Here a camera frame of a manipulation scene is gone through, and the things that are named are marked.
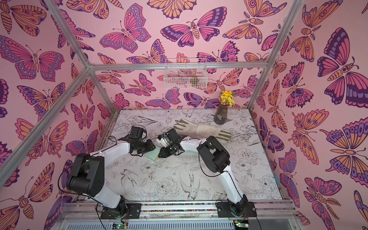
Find mint jewelry box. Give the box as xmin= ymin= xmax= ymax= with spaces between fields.
xmin=144 ymin=147 xmax=161 ymax=162

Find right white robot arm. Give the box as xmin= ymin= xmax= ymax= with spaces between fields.
xmin=157 ymin=128 xmax=257 ymax=217

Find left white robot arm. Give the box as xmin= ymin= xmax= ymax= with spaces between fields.
xmin=66 ymin=125 xmax=155 ymax=219

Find white work glove left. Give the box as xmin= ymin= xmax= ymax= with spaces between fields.
xmin=173 ymin=119 xmax=201 ymax=139

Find white work glove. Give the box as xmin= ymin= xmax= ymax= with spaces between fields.
xmin=173 ymin=119 xmax=201 ymax=139
xmin=195 ymin=124 xmax=232 ymax=143

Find white work glove right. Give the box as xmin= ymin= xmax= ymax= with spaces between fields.
xmin=195 ymin=124 xmax=232 ymax=143

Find dark glass vase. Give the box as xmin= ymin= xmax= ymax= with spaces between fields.
xmin=214 ymin=104 xmax=229 ymax=125

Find yellow flowers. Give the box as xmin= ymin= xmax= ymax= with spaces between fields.
xmin=218 ymin=91 xmax=235 ymax=106

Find white wire basket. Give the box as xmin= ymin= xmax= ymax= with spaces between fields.
xmin=163 ymin=57 xmax=208 ymax=90

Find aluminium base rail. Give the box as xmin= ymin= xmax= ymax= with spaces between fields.
xmin=55 ymin=200 xmax=304 ymax=230

